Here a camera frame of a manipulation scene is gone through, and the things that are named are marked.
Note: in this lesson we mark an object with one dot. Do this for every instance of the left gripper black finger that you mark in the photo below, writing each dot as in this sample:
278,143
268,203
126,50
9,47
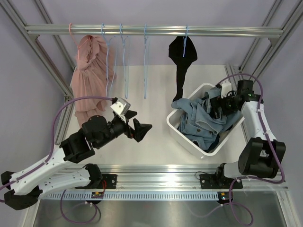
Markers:
140,130
130,114

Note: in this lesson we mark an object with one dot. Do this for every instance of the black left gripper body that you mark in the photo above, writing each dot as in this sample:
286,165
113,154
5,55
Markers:
129,131

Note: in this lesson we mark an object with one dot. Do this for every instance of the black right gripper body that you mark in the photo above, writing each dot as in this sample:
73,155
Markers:
217,102

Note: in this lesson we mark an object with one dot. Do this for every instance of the light denim jeans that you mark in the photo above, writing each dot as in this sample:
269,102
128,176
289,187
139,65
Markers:
195,117

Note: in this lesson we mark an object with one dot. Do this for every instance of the light denim skirt with buttons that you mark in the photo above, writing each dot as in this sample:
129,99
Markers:
206,140

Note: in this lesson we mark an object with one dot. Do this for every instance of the light blue wire hanger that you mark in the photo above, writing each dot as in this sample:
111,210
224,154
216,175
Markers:
125,58

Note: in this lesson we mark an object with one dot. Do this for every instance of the light blue hanger of denim skirt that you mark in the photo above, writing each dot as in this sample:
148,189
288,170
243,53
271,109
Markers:
109,79

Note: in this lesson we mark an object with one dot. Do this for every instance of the light blue hanger of jeans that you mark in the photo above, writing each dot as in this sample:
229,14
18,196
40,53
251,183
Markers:
145,60

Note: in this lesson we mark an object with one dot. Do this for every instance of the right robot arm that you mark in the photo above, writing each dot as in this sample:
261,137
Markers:
262,156

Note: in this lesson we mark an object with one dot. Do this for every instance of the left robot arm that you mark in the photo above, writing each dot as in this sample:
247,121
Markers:
26,187

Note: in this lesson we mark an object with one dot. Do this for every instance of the light blue hanger of black garment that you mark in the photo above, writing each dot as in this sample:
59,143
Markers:
185,41

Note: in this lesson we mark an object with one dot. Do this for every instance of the pink hanger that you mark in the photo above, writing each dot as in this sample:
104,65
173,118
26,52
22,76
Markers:
71,34

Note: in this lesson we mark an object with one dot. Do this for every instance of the white plastic basket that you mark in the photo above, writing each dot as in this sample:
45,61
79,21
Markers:
173,121

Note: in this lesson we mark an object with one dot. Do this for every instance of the pink dress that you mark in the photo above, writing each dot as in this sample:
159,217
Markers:
89,77

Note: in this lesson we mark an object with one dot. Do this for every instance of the black hanging garment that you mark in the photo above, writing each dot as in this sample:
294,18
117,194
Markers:
182,64

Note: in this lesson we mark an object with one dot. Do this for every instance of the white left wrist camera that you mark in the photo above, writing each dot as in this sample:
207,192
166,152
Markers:
120,107

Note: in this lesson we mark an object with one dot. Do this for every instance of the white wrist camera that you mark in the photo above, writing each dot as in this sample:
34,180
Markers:
226,88
120,107

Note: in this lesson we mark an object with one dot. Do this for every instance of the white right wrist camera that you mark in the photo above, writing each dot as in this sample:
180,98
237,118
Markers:
226,88

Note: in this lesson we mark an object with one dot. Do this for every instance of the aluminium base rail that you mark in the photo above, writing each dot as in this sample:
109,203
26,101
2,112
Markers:
157,177

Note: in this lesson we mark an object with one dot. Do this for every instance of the slotted cable duct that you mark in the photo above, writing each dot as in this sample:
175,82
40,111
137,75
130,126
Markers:
133,196

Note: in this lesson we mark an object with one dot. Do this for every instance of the aluminium extrusion frame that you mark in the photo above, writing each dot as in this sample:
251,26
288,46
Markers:
277,36

